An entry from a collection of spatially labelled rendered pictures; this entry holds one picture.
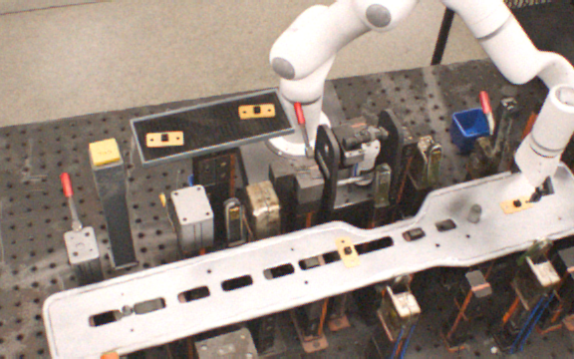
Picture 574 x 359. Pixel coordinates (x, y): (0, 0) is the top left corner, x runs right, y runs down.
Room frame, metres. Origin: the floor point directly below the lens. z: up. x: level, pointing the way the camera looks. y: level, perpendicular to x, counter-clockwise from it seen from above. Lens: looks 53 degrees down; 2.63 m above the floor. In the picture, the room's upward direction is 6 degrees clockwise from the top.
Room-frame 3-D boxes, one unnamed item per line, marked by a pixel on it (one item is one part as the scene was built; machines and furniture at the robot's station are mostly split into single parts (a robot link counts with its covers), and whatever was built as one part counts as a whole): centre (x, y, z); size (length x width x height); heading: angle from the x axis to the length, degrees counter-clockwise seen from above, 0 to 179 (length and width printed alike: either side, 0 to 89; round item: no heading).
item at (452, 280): (1.20, -0.47, 0.84); 0.05 x 0.05 x 0.29; 24
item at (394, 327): (0.93, -0.29, 0.87); 0.12 x 0.09 x 0.35; 24
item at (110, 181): (1.17, 0.42, 0.92); 0.08 x 0.08 x 0.44; 24
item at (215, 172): (1.28, 0.19, 0.92); 0.10 x 0.08 x 0.45; 114
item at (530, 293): (1.04, -0.62, 0.87); 0.12 x 0.09 x 0.35; 24
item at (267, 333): (0.98, 0.03, 0.84); 0.13 x 0.11 x 0.29; 24
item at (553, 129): (1.26, -0.59, 1.34); 0.09 x 0.08 x 0.13; 154
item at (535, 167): (1.25, -0.58, 1.19); 0.10 x 0.07 x 0.11; 24
